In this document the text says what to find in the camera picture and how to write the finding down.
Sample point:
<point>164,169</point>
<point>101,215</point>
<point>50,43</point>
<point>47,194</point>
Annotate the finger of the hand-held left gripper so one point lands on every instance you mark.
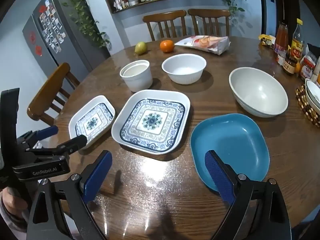
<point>47,131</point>
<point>75,142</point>

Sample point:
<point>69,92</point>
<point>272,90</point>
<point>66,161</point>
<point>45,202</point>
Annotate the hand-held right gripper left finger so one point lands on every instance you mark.
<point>97,175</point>

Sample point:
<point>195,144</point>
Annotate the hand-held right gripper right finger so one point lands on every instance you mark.
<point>217,177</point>

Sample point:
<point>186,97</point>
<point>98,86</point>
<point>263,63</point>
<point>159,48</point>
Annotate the small rectangular patterned plate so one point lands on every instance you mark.
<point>92,122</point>

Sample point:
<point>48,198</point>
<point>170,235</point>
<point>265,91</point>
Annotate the blue plate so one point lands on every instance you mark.
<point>232,142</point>

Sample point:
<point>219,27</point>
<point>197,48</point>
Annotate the large square patterned plate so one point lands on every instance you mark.
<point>150,122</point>

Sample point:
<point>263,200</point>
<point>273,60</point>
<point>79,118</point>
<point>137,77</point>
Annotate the white ribbed cup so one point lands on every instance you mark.
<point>137,80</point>

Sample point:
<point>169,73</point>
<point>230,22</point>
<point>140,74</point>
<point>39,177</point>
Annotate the large pale grey bowl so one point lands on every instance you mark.
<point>257,92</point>

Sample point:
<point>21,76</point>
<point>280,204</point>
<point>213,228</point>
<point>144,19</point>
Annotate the white ribbed bowl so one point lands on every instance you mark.
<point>183,72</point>

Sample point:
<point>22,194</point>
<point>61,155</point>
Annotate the person's left forearm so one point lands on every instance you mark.
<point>8,226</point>

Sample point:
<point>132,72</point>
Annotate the person's left hand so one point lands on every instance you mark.
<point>12,202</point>

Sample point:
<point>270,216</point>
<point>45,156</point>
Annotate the wooden chair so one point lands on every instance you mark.
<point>165,17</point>
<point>208,13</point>
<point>50,85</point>

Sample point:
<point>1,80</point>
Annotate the grey fridge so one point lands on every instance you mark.
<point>72,45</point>

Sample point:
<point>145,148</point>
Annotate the cluster of fridge magnets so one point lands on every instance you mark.
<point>51,27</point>

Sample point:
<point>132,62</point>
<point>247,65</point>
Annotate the beaded wooden trivet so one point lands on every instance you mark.
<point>306,110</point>

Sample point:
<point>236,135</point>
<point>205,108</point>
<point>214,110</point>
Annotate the green pear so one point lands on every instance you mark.
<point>140,48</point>

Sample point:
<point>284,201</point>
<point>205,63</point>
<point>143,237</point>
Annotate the white oval dish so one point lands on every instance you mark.
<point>312,106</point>

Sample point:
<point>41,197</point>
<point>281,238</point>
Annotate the long trailing green plant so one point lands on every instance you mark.
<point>82,12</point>

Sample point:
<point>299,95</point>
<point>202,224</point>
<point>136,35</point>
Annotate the white bowl with dark rim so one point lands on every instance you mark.
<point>315,90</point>

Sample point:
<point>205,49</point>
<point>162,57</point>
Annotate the orange mandarin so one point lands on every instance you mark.
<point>167,46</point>

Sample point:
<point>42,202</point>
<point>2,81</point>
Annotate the dark sauce jar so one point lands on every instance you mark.
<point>290,65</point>

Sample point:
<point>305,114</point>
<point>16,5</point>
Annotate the small glass jar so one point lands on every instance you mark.
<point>280,58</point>

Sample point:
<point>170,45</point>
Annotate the white snack bag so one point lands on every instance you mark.
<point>205,42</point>

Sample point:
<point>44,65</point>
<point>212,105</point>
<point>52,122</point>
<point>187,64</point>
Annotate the small orange fruit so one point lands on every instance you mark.
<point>298,68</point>

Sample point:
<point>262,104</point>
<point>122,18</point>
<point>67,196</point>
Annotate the red-lidded jar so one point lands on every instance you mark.
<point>307,71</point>

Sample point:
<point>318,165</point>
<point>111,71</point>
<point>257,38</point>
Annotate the yellow snack packet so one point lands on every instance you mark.
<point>267,40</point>

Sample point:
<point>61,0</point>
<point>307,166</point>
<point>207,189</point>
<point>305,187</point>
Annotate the cluster of red sauce bottles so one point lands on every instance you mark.
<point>122,2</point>

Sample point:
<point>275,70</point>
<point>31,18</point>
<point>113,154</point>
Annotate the tall red sauce bottle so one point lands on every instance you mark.
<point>282,37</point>

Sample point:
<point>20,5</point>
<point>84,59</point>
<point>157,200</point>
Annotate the yellow-capped bottle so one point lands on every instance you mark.
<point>297,42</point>

